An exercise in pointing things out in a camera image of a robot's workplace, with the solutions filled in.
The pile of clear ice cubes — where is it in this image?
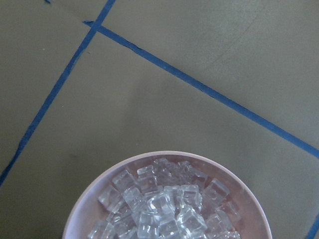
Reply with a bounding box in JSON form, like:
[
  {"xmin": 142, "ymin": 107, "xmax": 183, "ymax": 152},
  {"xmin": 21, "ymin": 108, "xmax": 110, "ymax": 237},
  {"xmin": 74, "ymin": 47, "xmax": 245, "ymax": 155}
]
[{"xmin": 88, "ymin": 158, "xmax": 241, "ymax": 239}]

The pink bowl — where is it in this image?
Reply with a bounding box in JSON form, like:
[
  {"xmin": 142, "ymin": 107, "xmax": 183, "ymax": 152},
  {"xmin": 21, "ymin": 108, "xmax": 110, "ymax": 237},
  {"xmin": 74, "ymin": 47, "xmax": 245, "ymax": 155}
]
[{"xmin": 62, "ymin": 151, "xmax": 272, "ymax": 239}]

